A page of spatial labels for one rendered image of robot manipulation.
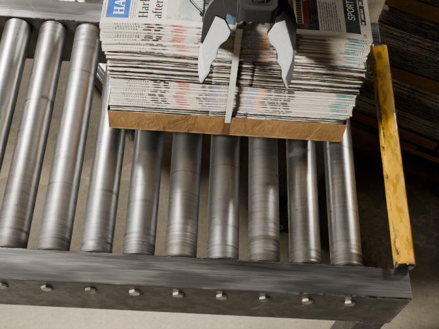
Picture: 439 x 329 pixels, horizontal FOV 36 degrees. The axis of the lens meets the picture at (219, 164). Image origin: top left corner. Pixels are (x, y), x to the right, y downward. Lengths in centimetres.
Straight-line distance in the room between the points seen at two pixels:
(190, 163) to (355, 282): 32
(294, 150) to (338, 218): 14
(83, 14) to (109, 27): 36
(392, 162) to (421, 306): 88
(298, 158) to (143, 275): 32
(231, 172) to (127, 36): 30
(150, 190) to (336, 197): 30
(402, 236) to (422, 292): 91
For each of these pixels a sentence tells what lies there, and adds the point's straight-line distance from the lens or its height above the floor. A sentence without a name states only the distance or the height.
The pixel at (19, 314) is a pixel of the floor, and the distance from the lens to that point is 186.
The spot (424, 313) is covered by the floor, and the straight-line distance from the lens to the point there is 195.
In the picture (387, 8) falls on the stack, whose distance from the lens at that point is 167.
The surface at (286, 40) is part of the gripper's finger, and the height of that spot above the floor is 109.
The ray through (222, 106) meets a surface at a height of 90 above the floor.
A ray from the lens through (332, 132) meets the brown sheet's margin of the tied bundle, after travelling 108.
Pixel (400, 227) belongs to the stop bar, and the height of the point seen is 82.
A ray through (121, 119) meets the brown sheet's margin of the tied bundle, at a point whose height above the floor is 86.
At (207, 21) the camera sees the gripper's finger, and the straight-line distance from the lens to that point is 86.
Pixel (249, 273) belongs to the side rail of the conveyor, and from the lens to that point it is 101.
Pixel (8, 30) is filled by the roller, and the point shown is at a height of 80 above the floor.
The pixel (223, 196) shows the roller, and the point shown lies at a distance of 106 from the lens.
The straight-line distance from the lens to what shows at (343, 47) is 94.
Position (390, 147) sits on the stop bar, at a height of 82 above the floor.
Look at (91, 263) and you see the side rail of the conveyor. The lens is 101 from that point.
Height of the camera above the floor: 174
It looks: 59 degrees down
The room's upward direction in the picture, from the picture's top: 8 degrees clockwise
